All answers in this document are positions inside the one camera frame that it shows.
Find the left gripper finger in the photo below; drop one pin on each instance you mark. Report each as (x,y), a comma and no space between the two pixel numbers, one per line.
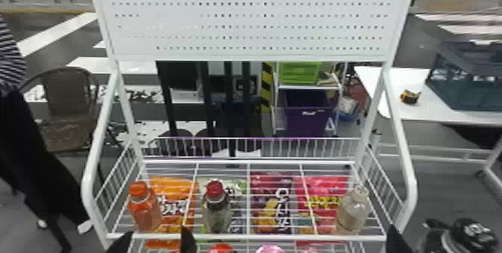
(188,244)
(122,246)

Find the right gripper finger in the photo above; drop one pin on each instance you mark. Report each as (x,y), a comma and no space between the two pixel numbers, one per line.
(395,244)

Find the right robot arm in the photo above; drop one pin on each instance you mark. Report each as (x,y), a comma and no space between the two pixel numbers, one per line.
(466,237)

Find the red bottle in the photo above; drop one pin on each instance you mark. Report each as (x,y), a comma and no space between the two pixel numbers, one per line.
(220,249)

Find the orange bottle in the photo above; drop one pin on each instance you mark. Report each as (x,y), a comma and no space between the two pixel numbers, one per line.
(144,209)

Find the green bottle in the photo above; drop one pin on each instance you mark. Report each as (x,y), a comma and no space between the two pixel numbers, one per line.
(216,211)

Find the beige bottle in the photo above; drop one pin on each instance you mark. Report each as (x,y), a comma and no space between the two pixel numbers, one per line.
(351,213)

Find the orange snack packet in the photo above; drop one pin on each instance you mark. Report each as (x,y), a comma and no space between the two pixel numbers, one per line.
(172,188)

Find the pink bottle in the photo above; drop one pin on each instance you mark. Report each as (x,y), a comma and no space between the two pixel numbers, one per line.
(270,249)

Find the red snack packet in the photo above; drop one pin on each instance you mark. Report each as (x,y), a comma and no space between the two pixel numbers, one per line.
(325,190)

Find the purple snack packet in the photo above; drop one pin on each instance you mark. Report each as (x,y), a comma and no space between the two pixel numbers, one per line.
(263,186)

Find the person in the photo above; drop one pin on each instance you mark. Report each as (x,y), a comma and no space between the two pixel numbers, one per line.
(27,156)

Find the white side table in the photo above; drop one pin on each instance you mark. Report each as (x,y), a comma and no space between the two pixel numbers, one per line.
(423,107)

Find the brown chair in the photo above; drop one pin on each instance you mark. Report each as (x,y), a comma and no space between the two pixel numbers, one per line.
(68,101)

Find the purple crate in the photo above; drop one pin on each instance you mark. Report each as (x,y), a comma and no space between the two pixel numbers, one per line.
(308,115)

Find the blue crate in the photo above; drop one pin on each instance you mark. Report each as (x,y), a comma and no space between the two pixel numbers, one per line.
(466,82)

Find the green crate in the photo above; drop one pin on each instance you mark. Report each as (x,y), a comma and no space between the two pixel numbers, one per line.
(300,73)

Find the striped post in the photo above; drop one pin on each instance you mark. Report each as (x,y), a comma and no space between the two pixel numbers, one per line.
(267,86)

